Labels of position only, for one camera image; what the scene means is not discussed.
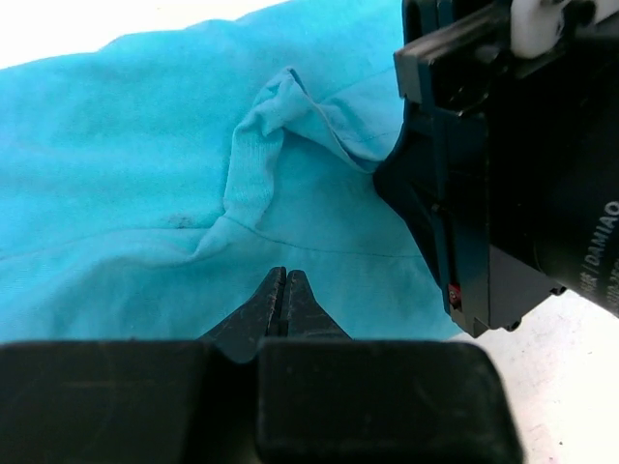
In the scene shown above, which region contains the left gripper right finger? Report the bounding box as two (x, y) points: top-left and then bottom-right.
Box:
(255, 269), (524, 463)

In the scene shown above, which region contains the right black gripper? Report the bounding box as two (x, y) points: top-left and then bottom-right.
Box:
(373, 1), (618, 336)

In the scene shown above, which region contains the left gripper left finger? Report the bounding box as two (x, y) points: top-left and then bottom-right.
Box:
(1, 268), (286, 463)

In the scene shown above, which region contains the teal t shirt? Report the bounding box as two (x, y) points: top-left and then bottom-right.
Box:
(1, 1), (457, 341)

